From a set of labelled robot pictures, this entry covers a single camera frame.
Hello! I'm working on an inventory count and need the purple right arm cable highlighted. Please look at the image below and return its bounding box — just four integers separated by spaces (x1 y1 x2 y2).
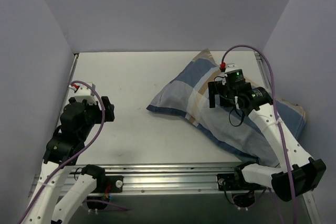
220 44 300 224

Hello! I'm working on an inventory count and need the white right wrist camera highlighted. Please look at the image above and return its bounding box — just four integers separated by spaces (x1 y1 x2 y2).
219 62 239 73

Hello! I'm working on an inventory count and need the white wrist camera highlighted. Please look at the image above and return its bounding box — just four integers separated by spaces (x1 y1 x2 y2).
219 62 239 73
68 82 97 105

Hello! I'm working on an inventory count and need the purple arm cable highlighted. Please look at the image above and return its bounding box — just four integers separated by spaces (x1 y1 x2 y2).
220 44 300 224
17 80 130 224

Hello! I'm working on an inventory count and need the aluminium right side rail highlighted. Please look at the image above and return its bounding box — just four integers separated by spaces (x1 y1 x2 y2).
254 51 271 92

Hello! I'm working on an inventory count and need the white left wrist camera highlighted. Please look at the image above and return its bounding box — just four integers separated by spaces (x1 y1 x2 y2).
68 82 97 105

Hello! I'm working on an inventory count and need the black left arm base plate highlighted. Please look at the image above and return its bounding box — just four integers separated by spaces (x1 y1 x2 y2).
91 176 124 195

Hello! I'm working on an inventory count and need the aluminium front rail frame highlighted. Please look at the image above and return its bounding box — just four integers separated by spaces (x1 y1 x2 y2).
27 162 322 224

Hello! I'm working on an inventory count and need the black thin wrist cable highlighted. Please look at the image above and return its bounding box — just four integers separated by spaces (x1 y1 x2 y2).
228 102 246 127

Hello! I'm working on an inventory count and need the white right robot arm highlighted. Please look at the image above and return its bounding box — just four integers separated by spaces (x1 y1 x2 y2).
208 69 327 201

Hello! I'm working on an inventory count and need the blue plaid pillowcase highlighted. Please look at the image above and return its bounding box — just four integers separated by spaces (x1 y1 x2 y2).
146 48 307 167

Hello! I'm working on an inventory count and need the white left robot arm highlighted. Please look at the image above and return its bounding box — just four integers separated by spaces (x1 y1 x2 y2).
19 96 115 223

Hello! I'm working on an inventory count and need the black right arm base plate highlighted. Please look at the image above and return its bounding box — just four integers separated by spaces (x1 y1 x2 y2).
216 173 264 191

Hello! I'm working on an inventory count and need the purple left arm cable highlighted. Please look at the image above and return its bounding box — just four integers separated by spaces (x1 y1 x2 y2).
17 80 130 224

